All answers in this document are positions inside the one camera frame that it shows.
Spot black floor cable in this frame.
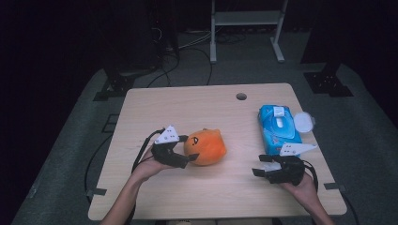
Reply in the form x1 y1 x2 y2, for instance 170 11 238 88
145 46 214 89

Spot person's left hand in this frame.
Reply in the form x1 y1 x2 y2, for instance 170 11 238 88
130 145 172 186

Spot orange plush toy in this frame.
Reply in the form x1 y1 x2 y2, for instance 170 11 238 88
182 127 228 167

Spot right hand-held gripper cable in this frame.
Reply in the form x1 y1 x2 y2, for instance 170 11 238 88
300 158 320 192

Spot black stand base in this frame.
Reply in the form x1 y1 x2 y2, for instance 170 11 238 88
302 63 355 98
92 70 136 102

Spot white metal stand frame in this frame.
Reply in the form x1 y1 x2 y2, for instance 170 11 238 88
209 0 290 65

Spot white wet wipe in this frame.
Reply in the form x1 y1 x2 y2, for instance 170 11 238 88
262 161 283 173

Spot white floor cables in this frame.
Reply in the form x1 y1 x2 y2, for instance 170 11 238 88
178 28 214 51

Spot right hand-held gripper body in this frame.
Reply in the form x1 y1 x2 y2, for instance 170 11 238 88
265 142 318 186

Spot blue wet wipe pack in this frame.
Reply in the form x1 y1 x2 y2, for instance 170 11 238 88
256 104 317 158

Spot person's right hand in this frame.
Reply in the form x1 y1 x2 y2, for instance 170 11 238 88
279 172 319 208

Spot left hand-held gripper cable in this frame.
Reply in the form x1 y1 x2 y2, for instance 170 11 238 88
130 127 166 174

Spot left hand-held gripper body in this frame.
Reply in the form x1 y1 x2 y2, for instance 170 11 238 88
150 125 191 170

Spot grey tape strip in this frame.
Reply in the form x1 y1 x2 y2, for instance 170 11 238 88
85 187 108 198
323 182 347 192

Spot black cable beside table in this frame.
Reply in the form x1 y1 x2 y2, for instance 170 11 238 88
83 133 115 202

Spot hand-held gripper cable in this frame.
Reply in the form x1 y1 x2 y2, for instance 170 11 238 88
300 158 320 192
130 127 166 174

